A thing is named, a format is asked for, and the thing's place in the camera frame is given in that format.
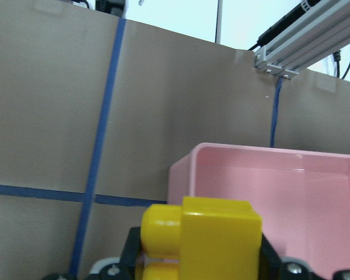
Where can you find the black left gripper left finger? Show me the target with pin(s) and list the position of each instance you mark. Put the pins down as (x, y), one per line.
(132, 258)

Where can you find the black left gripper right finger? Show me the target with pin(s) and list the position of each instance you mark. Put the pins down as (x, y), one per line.
(269, 261)

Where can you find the yellow toy block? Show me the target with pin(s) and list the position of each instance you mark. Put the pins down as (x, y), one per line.
(203, 238)

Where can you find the pink plastic box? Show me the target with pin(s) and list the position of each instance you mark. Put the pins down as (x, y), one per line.
(303, 197)

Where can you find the aluminium frame post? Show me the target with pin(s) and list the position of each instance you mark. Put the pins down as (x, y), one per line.
(306, 35)

